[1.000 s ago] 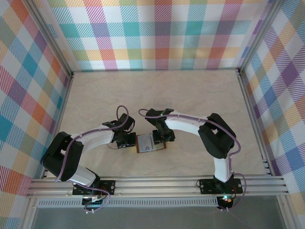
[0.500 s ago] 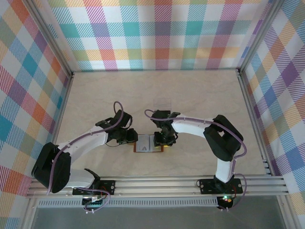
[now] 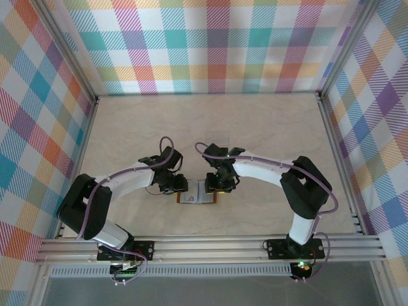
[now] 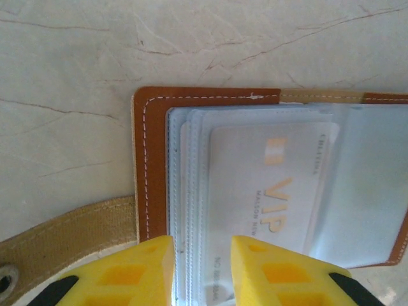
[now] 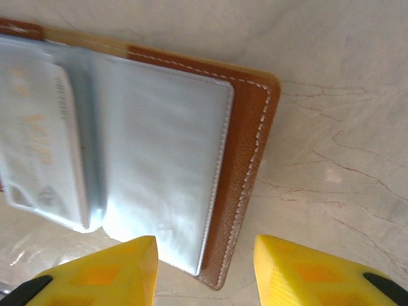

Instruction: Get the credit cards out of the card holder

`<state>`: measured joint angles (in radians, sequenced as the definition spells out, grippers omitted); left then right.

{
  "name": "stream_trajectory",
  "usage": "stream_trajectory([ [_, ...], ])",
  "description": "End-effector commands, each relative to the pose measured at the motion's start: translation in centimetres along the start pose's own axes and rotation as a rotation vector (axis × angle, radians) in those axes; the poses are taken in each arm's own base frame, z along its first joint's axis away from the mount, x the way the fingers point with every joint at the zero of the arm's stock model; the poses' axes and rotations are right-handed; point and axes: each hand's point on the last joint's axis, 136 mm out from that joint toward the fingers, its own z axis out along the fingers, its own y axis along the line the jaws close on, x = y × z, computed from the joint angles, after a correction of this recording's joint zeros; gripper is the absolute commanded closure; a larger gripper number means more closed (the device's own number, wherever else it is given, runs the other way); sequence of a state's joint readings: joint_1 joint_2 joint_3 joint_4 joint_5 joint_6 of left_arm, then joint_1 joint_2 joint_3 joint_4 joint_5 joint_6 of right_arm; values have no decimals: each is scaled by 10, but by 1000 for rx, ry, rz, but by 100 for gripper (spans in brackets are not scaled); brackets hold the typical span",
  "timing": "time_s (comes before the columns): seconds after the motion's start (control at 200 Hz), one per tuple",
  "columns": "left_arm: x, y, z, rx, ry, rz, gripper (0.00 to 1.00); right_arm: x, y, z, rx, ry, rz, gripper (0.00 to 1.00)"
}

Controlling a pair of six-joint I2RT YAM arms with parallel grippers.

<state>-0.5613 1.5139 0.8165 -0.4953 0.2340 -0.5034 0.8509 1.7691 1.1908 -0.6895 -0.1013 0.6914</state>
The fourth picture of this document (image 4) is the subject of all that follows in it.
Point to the brown leather card holder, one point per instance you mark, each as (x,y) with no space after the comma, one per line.
(153,159)

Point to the silver VIP card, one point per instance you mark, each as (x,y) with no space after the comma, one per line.
(255,175)

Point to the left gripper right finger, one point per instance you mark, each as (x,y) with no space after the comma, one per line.
(280,280)

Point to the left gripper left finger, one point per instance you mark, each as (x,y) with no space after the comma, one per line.
(127,280)

